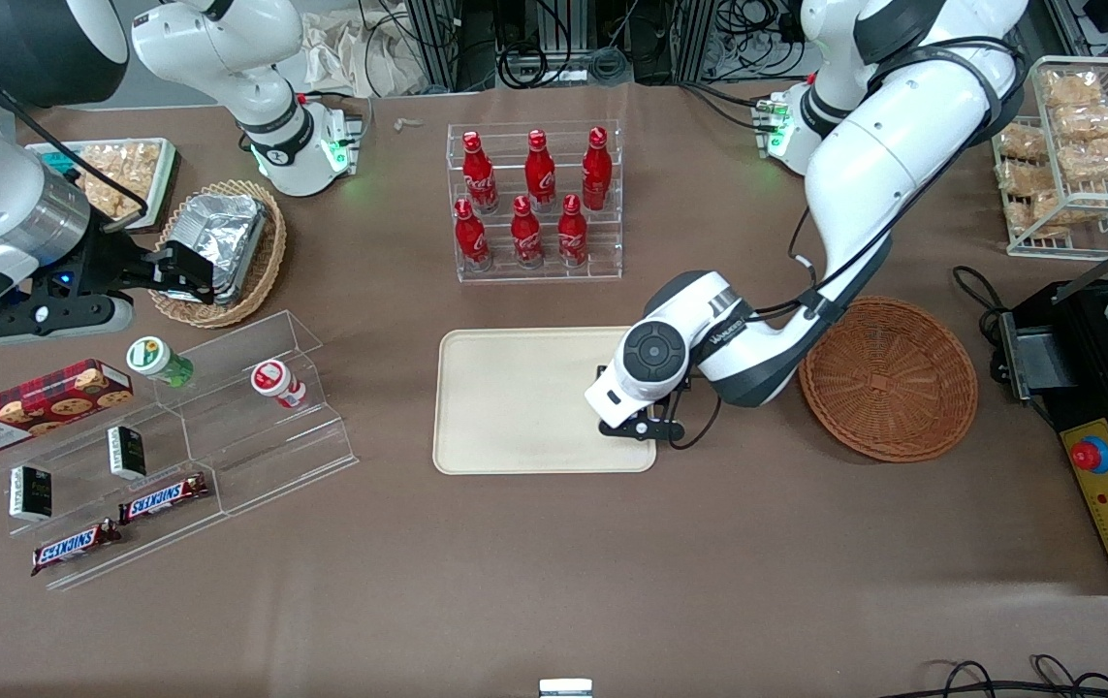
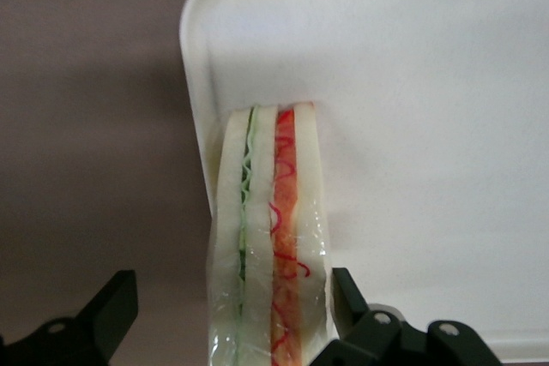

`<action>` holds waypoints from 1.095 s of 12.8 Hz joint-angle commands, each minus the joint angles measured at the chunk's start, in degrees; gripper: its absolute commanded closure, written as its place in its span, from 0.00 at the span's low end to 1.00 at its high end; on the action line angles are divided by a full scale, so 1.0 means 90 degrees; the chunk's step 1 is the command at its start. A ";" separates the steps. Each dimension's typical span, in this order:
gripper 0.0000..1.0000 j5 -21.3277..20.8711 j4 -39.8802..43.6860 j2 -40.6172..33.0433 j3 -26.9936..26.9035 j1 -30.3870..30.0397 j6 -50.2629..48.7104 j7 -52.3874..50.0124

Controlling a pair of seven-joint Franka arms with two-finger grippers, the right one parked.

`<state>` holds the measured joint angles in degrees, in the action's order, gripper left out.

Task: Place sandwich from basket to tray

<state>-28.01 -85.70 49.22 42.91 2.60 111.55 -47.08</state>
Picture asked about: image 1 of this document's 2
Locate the red Coca-Cola bottle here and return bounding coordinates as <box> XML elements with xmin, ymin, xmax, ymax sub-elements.
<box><xmin>582</xmin><ymin>126</ymin><xmax>612</xmax><ymax>212</ymax></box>
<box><xmin>454</xmin><ymin>198</ymin><xmax>491</xmax><ymax>272</ymax></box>
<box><xmin>511</xmin><ymin>195</ymin><xmax>545</xmax><ymax>270</ymax></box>
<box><xmin>557</xmin><ymin>194</ymin><xmax>589</xmax><ymax>268</ymax></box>
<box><xmin>524</xmin><ymin>128</ymin><xmax>557</xmax><ymax>214</ymax></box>
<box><xmin>461</xmin><ymin>131</ymin><xmax>499</xmax><ymax>216</ymax></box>

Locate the light wicker basket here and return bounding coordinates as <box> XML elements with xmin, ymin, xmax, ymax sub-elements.
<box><xmin>148</xmin><ymin>179</ymin><xmax>288</xmax><ymax>329</ymax></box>

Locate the aluminium frame post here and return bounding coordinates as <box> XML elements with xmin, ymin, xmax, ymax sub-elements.
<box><xmin>406</xmin><ymin>0</ymin><xmax>462</xmax><ymax>93</ymax></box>
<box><xmin>675</xmin><ymin>0</ymin><xmax>710</xmax><ymax>83</ymax></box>

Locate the black floor cable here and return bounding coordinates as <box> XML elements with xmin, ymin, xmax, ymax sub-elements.
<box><xmin>888</xmin><ymin>654</ymin><xmax>1108</xmax><ymax>698</ymax></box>

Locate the black cable bundle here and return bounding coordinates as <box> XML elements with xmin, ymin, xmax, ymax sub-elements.
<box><xmin>498</xmin><ymin>0</ymin><xmax>634</xmax><ymax>88</ymax></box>

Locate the Snickers chocolate bar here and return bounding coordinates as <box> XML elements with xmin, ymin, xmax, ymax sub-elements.
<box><xmin>119</xmin><ymin>473</ymin><xmax>210</xmax><ymax>524</ymax></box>
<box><xmin>30</xmin><ymin>520</ymin><xmax>123</xmax><ymax>577</ymax></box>

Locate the packaged biscuits pile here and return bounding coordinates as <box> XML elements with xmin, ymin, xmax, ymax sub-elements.
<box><xmin>69</xmin><ymin>143</ymin><xmax>164</xmax><ymax>222</ymax></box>

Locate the clear acrylic step display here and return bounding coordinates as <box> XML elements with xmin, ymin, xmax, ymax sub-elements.
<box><xmin>0</xmin><ymin>310</ymin><xmax>361</xmax><ymax>592</ymax></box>

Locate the white snack tray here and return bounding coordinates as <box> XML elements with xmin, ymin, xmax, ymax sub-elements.
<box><xmin>25</xmin><ymin>138</ymin><xmax>178</xmax><ymax>234</ymax></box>

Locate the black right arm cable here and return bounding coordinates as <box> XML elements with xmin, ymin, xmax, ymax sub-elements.
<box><xmin>0</xmin><ymin>19</ymin><xmax>149</xmax><ymax>234</ymax></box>

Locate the clear bag of snacks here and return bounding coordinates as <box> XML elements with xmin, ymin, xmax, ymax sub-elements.
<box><xmin>1011</xmin><ymin>192</ymin><xmax>1083</xmax><ymax>238</ymax></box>
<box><xmin>1058</xmin><ymin>136</ymin><xmax>1108</xmax><ymax>183</ymax></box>
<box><xmin>997</xmin><ymin>124</ymin><xmax>1049</xmax><ymax>161</ymax></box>
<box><xmin>1043</xmin><ymin>70</ymin><xmax>1102</xmax><ymax>108</ymax></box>
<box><xmin>999</xmin><ymin>160</ymin><xmax>1049</xmax><ymax>195</ymax></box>
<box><xmin>1053</xmin><ymin>102</ymin><xmax>1108</xmax><ymax>142</ymax></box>

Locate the dark brown wicker basket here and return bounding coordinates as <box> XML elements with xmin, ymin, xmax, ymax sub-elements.
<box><xmin>798</xmin><ymin>296</ymin><xmax>980</xmax><ymax>463</ymax></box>

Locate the beige plastic tray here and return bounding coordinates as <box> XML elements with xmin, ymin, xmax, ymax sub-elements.
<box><xmin>432</xmin><ymin>327</ymin><xmax>658</xmax><ymax>476</ymax></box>

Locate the beige crumpled cloth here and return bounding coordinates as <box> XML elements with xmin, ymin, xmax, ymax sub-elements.
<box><xmin>301</xmin><ymin>10</ymin><xmax>433</xmax><ymax>98</ymax></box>

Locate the black countertop appliance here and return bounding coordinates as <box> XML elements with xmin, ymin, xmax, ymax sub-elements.
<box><xmin>990</xmin><ymin>276</ymin><xmax>1108</xmax><ymax>432</ymax></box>

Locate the small black white box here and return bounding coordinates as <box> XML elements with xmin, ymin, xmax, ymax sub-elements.
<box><xmin>108</xmin><ymin>425</ymin><xmax>147</xmax><ymax>481</ymax></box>
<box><xmin>9</xmin><ymin>465</ymin><xmax>53</xmax><ymax>523</ymax></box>

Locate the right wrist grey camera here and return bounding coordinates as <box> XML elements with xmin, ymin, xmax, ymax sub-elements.
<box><xmin>0</xmin><ymin>289</ymin><xmax>136</xmax><ymax>344</ymax></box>

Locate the clear acrylic bottle rack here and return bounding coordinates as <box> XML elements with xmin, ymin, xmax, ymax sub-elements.
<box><xmin>446</xmin><ymin>120</ymin><xmax>623</xmax><ymax>284</ymax></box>

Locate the red lid white cup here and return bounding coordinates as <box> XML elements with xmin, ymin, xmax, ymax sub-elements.
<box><xmin>251</xmin><ymin>360</ymin><xmax>307</xmax><ymax>410</ymax></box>

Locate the green lid white cup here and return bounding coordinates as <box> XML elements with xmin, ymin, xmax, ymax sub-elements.
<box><xmin>127</xmin><ymin>336</ymin><xmax>194</xmax><ymax>389</ymax></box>

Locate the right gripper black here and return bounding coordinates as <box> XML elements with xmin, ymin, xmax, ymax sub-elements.
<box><xmin>54</xmin><ymin>228</ymin><xmax>217</xmax><ymax>303</ymax></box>

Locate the silver foil pack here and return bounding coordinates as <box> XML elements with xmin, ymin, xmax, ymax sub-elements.
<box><xmin>209</xmin><ymin>218</ymin><xmax>269</xmax><ymax>306</ymax></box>
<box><xmin>171</xmin><ymin>194</ymin><xmax>259</xmax><ymax>248</ymax></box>

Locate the red tartan cookie box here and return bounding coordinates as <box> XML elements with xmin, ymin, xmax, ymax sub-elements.
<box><xmin>0</xmin><ymin>359</ymin><xmax>135</xmax><ymax>459</ymax></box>

